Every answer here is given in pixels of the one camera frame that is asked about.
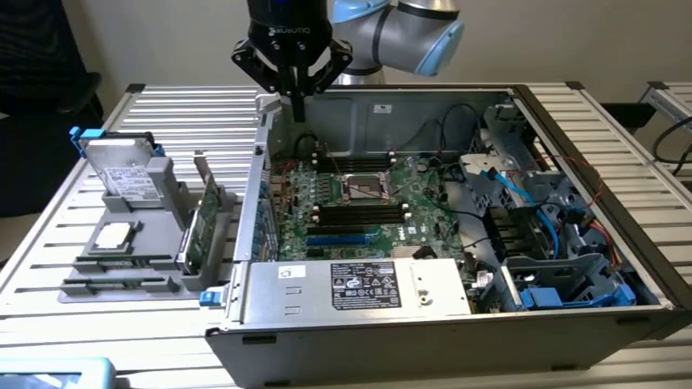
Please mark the green RAM stick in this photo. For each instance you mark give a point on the green RAM stick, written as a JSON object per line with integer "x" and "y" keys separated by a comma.
{"x": 116, "y": 281}

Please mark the grey parts rack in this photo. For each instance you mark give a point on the grey parts rack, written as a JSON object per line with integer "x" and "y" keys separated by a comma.
{"x": 156, "y": 227}

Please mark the metal slat side table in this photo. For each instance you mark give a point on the metal slat side table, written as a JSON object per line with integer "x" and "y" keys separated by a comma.
{"x": 666, "y": 101}

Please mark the silver CPU chip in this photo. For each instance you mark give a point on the silver CPU chip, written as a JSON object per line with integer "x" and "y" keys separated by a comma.
{"x": 114, "y": 235}

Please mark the silver power supply unit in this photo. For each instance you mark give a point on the silver power supply unit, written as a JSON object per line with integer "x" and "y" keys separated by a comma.
{"x": 313, "y": 296}

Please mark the blue case latch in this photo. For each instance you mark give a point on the blue case latch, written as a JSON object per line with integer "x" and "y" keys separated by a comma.
{"x": 209, "y": 298}

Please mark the metal disk bay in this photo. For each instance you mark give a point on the metal disk bay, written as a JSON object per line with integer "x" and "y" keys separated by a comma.
{"x": 508, "y": 142}

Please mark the blue disk bracket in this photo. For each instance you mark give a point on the blue disk bracket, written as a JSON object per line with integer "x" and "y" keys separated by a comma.
{"x": 89, "y": 133}

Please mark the green graphics card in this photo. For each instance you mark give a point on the green graphics card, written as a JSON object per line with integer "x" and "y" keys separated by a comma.
{"x": 205, "y": 219}

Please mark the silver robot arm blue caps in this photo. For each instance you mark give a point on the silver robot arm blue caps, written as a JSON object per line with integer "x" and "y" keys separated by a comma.
{"x": 410, "y": 36}

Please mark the blue expansion slot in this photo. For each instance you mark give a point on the blue expansion slot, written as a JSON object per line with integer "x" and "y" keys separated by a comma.
{"x": 334, "y": 240}

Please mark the black RAM slot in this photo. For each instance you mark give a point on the black RAM slot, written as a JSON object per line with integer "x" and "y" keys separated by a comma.
{"x": 353, "y": 155}
{"x": 358, "y": 212}
{"x": 358, "y": 207}
{"x": 358, "y": 222}
{"x": 353, "y": 160}
{"x": 358, "y": 217}
{"x": 353, "y": 165}

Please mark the open grey PC case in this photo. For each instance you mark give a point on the open grey PC case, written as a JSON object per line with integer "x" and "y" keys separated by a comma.
{"x": 378, "y": 348}

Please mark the silver hard disk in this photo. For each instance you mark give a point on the silver hard disk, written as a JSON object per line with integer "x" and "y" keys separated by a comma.
{"x": 121, "y": 166}

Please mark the black fan shroud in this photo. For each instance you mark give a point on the black fan shroud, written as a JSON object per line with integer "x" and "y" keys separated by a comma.
{"x": 513, "y": 233}

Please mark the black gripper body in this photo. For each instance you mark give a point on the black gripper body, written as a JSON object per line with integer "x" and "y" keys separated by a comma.
{"x": 289, "y": 32}

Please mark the metal CPU socket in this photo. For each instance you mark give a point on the metal CPU socket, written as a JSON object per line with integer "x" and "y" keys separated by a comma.
{"x": 362, "y": 187}

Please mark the blue disk caddy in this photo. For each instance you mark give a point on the blue disk caddy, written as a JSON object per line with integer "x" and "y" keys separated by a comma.
{"x": 540, "y": 299}

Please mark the green motherboard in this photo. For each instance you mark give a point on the green motherboard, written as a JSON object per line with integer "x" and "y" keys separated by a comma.
{"x": 426, "y": 227}

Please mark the short black expansion slot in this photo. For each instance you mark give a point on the short black expansion slot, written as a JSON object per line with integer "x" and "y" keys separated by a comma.
{"x": 326, "y": 253}

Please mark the long black expansion slot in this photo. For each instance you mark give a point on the long black expansion slot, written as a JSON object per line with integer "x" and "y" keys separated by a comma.
{"x": 334, "y": 231}

